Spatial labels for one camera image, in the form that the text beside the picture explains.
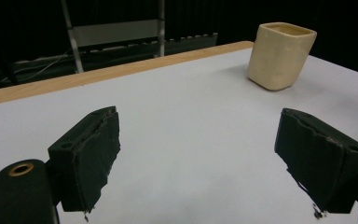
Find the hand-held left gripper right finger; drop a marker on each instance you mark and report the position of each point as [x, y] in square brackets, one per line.
[320, 158]

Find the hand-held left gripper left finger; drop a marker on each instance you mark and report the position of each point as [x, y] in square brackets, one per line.
[87, 155]

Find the cream square cup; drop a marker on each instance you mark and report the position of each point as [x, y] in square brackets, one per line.
[276, 59]

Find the white table sheet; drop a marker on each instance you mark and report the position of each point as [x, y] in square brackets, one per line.
[183, 109]

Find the white metal stand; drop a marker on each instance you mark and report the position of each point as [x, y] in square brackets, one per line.
[115, 31]

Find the dark rail with white dots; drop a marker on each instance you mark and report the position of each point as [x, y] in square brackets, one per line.
[195, 39]

